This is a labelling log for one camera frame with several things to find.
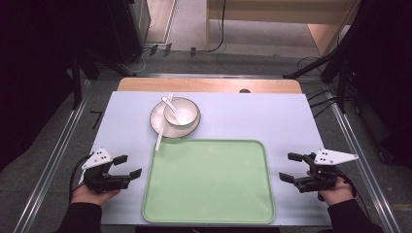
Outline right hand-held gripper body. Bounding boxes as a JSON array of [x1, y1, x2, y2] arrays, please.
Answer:
[[292, 148, 360, 194]]

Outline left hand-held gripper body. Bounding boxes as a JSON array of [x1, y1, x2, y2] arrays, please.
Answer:
[[81, 148, 131, 194]]

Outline person's left hand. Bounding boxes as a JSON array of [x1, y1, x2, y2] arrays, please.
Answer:
[[70, 176, 121, 207]]

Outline person's right hand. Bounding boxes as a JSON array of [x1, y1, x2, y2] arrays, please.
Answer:
[[305, 170, 356, 207]]

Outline white chopstick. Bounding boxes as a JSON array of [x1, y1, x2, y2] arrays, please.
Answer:
[[155, 92, 175, 151], [154, 92, 173, 152]]

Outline pale table mat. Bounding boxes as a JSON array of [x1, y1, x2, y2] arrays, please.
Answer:
[[85, 90, 333, 227]]

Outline white ceramic plate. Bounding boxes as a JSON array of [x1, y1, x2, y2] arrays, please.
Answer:
[[149, 96, 202, 139]]

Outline white ceramic spoon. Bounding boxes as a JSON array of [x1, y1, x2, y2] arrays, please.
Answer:
[[160, 95, 183, 125]]

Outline green plastic tray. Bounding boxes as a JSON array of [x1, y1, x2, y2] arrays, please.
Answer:
[[141, 138, 276, 225]]

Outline white ceramic bowl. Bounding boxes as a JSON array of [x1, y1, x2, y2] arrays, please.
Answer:
[[162, 97, 199, 127]]

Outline black metal stand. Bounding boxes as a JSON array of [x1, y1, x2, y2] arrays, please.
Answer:
[[69, 48, 134, 111]]

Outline black tripod stand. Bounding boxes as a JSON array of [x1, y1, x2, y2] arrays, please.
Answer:
[[282, 0, 412, 115]]

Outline wooden table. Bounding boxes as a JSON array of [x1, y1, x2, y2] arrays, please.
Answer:
[[117, 77, 303, 95]]

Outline black cabinet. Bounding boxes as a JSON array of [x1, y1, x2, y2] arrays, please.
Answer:
[[106, 0, 152, 64]]

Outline light wooden bench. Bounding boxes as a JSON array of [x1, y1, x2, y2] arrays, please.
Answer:
[[205, 0, 361, 57]]

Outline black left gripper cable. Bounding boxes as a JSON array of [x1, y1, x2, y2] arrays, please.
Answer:
[[68, 154, 93, 205]]

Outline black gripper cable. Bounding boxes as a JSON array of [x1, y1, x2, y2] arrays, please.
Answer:
[[68, 154, 93, 205], [334, 168, 370, 216]]

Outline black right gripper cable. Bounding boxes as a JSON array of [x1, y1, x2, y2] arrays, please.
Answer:
[[334, 168, 370, 216]]

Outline aluminium floor rail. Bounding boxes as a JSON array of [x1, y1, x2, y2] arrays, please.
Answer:
[[325, 82, 402, 233], [13, 79, 93, 233]]

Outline black floor cable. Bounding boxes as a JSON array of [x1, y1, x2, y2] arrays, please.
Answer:
[[305, 88, 339, 101], [313, 101, 339, 118], [309, 96, 339, 110]]

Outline white floor cable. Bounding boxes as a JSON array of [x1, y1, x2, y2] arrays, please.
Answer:
[[124, 48, 154, 74]]

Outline black hanging cable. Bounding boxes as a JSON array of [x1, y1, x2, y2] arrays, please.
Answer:
[[207, 0, 227, 53]]

